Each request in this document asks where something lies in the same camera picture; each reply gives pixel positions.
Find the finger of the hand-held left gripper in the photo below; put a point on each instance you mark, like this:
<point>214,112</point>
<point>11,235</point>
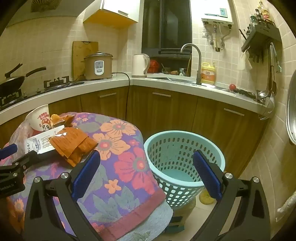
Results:
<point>26,160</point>
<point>8,150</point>

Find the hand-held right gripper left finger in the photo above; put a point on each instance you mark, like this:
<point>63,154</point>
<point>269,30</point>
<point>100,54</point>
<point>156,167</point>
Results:
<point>86,175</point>

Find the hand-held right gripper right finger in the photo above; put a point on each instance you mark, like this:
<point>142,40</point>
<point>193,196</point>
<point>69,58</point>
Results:
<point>208,176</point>

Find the white paper carton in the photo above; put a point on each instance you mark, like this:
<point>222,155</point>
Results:
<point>39,141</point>

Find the orange snack wrapper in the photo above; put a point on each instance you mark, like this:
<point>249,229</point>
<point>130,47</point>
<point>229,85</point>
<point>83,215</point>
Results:
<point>69,141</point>

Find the white instant noodle bowl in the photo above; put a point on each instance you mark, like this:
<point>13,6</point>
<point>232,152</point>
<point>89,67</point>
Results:
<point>38,115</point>

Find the large orange peel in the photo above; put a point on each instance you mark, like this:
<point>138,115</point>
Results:
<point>56,120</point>

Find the light blue plastic basket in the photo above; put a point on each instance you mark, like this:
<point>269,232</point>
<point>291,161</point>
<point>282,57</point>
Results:
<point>161,143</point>

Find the yellow sponge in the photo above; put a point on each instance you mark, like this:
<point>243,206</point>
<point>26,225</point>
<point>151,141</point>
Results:
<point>207,198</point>

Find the floral purple blanket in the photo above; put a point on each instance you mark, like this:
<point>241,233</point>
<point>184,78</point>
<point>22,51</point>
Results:
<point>129,162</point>

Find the black frying pan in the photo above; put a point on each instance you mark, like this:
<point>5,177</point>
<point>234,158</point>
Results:
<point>11,84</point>

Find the wooden base cabinet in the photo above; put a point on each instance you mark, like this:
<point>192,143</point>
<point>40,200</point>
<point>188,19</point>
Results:
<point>175,111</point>

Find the black gas stove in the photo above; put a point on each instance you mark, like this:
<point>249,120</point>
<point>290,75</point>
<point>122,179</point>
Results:
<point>55,82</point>

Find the dark scrub brush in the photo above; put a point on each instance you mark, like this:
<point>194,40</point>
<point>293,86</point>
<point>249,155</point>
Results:
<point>245,93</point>

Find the red tomato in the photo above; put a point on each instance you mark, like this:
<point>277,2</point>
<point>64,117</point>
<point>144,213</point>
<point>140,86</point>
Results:
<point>232,87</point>

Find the steel ladle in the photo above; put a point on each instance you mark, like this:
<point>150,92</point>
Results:
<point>263,93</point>

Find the steel sink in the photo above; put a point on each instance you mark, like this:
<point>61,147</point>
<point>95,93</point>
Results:
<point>180,80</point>

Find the yellow dish soap bottle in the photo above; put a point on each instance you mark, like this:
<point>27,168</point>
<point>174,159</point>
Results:
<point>208,74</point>

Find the steel kitchen faucet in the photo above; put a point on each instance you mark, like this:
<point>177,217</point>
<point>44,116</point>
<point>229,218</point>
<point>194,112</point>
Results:
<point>198,69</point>

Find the steel pot lid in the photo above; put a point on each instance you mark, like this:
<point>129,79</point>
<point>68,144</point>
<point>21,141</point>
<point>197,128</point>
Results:
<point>291,109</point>

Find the beige rice cooker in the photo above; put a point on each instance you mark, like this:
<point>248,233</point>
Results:
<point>98,67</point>

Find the wooden cutting board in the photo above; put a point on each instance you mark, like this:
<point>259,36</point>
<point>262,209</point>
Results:
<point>79,53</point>

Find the white hanging cloth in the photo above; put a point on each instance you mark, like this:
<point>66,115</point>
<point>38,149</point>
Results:
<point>244,61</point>

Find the white electric kettle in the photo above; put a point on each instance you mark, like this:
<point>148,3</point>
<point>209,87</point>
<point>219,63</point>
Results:
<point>138,66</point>

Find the red pot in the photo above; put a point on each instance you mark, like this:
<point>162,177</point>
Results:
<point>154,66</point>

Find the water heater pipes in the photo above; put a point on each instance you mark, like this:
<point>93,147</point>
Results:
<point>217,37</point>

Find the ceiling vent fan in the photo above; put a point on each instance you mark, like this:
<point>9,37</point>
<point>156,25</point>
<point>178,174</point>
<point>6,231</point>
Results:
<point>45,5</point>

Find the dark window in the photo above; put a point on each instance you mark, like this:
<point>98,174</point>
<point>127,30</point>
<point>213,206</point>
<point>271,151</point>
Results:
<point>166,27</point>

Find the white water heater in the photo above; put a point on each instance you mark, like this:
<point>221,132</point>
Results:
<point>208,9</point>

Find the red label sauce bottle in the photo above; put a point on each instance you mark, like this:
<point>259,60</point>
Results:
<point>266,12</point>

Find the black wall shelf rack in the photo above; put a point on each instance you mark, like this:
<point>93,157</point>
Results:
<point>261,34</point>

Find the white wall cabinet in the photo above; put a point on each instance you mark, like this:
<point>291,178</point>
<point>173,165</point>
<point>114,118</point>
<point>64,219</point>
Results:
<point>115,16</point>

